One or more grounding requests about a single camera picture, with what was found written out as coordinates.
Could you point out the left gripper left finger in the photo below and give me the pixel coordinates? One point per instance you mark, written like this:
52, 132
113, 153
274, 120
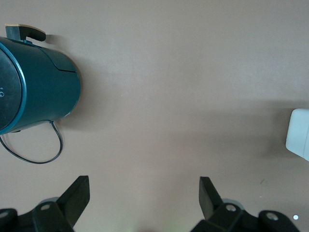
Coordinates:
67, 207

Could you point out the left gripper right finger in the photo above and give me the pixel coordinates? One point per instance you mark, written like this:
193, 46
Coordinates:
217, 210

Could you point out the teal electric kettle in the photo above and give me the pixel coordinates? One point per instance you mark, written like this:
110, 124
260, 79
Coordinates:
48, 84

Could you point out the small white dot sticker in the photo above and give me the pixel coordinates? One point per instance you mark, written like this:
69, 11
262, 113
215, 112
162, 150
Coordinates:
295, 217

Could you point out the white square trash bin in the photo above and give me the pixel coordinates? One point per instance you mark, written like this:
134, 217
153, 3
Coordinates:
299, 135

